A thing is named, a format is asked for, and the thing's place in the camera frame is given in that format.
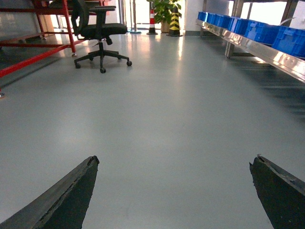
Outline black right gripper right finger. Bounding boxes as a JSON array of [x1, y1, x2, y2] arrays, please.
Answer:
[[249, 155, 305, 229]]

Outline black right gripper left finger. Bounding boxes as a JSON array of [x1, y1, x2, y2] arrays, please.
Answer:
[[0, 156, 99, 229]]

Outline stainless steel shelf rack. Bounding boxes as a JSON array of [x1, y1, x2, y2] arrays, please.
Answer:
[[196, 0, 305, 83]]

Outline blue plastic bin row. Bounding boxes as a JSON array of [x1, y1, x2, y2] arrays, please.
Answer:
[[197, 11, 305, 59]]

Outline black office chair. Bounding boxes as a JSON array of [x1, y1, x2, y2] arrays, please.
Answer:
[[71, 0, 132, 73]]

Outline red white traffic cone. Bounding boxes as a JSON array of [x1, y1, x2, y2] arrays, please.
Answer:
[[146, 8, 158, 35]]

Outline yellow black traffic cone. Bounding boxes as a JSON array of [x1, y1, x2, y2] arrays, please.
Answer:
[[167, 7, 182, 37]]

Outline green potted plant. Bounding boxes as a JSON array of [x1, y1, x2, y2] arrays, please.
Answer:
[[147, 0, 182, 33]]

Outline red metal table frame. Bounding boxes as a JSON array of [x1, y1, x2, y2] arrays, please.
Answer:
[[0, 0, 79, 88]]

